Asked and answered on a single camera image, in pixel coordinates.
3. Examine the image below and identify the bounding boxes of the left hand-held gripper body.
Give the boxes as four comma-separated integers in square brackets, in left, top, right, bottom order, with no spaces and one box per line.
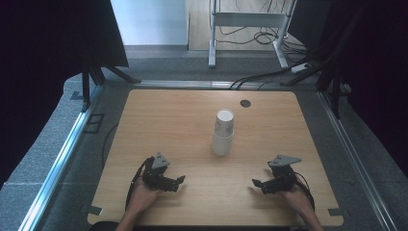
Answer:
[140,152,177,193]

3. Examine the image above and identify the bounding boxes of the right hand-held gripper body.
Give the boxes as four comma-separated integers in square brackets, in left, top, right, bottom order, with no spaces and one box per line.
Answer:
[268,154,303,193]

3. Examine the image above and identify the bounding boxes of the stack of white paper cups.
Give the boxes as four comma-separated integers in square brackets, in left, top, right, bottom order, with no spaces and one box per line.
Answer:
[211,130,235,158]

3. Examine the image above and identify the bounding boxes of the flower print paper cup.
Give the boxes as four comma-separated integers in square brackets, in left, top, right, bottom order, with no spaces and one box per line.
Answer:
[213,108,236,140]

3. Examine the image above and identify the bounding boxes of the person's left hand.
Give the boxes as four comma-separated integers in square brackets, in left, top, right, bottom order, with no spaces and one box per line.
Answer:
[129,177,162,215]

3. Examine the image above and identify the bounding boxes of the person's right hand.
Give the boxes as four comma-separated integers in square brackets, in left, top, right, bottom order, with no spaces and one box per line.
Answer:
[280,187,314,219]

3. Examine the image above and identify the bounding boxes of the grey tape piece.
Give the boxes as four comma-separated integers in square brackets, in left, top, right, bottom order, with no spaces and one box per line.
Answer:
[86,204,105,217]
[327,207,350,218]

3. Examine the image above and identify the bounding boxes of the person's dark clothing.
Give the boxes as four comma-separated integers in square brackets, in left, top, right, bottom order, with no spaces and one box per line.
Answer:
[89,219,120,231]

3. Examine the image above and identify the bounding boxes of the black stand legs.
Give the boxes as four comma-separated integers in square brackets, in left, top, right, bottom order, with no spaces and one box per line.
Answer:
[81,59,142,112]
[280,6,357,120]

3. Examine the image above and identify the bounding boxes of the white power strip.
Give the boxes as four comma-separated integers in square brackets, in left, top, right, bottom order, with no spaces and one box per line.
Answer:
[290,62,313,74]

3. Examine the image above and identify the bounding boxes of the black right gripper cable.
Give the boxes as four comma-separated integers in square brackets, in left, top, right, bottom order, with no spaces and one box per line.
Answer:
[293,171,317,213]

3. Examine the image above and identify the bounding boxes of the aluminium floor rail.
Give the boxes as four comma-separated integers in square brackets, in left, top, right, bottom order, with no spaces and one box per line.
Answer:
[317,90,399,231]
[18,84,104,231]

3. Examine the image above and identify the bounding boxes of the black power strip cables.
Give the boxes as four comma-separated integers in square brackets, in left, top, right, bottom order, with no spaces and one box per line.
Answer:
[228,57,309,91]

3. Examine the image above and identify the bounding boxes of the black floor cable bundle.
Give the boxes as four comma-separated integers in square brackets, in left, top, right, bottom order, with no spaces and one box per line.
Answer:
[215,0,310,55]

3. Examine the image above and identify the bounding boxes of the white metal desk frame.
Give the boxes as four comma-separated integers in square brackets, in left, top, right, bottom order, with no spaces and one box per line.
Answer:
[208,0,298,69]

